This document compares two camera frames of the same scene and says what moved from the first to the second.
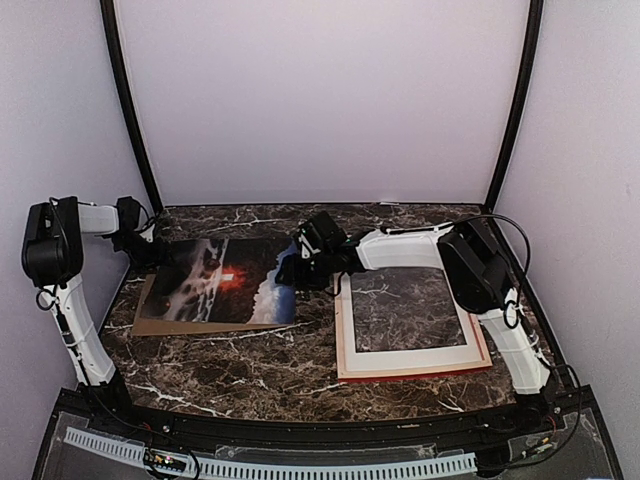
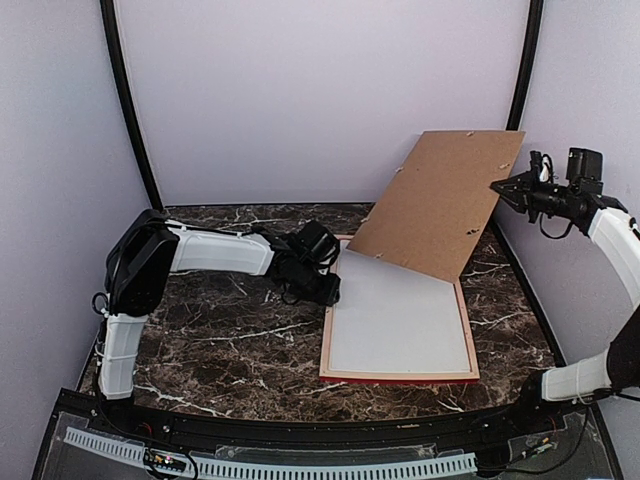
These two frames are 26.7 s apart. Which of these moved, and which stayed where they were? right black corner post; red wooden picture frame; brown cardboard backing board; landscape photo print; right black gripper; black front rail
Moved: red wooden picture frame; landscape photo print; brown cardboard backing board; right black gripper
Stayed: black front rail; right black corner post
